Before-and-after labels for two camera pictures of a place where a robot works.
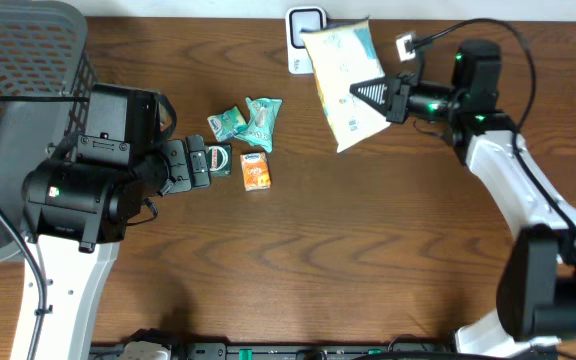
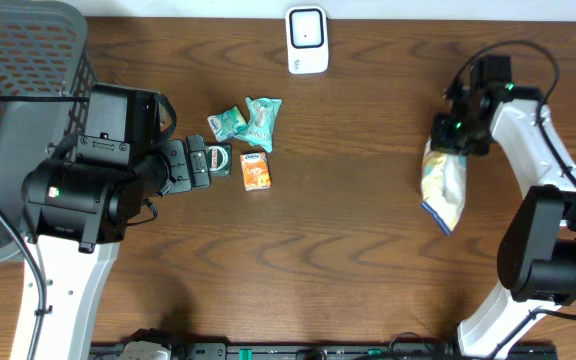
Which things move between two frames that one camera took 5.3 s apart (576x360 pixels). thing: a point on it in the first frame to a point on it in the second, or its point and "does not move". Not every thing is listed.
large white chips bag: (344, 55) to (443, 189)
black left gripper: (179, 156) does not move
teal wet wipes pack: (262, 113) does not move
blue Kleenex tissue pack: (228, 124) does not move
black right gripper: (391, 106) to (439, 143)
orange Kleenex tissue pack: (255, 171) does not move
